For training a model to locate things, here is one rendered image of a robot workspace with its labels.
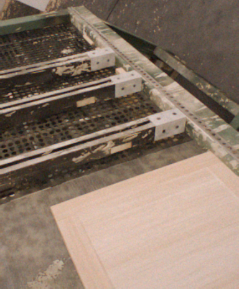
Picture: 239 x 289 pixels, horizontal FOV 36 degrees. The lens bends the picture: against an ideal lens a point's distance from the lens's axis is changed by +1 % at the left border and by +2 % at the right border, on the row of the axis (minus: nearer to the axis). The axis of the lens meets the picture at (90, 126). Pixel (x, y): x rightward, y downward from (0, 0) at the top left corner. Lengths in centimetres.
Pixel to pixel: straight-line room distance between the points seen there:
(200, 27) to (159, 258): 200
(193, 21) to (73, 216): 201
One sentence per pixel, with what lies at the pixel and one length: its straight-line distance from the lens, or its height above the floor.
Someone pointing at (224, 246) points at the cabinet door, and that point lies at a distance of 106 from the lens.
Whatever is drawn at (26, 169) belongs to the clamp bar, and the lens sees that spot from 117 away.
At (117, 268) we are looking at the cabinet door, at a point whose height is 129.
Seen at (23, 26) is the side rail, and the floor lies 113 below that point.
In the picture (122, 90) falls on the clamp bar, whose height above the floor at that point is 98.
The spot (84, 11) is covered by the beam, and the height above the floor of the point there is 83.
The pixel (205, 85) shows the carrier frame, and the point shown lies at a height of 18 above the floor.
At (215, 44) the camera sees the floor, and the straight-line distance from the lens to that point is 261.
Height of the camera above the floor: 194
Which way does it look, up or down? 35 degrees down
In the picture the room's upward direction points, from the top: 77 degrees counter-clockwise
